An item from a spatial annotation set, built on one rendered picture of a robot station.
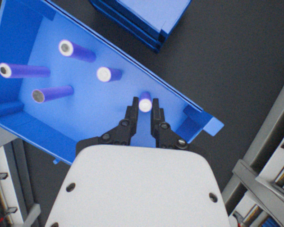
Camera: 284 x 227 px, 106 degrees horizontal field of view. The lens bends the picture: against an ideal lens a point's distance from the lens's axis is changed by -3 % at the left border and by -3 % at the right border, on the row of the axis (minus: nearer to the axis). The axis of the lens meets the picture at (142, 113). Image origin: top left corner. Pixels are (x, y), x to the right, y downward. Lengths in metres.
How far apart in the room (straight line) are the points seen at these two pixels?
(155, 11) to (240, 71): 0.45
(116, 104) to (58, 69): 0.12
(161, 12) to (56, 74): 0.30
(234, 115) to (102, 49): 0.64
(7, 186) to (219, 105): 1.17
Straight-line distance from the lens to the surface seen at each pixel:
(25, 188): 1.14
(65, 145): 0.26
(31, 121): 0.30
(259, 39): 0.72
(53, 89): 0.21
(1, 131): 0.79
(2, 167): 0.90
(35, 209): 1.28
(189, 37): 0.58
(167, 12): 0.40
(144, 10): 0.40
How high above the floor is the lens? 0.53
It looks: 72 degrees down
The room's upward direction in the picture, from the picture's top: 175 degrees counter-clockwise
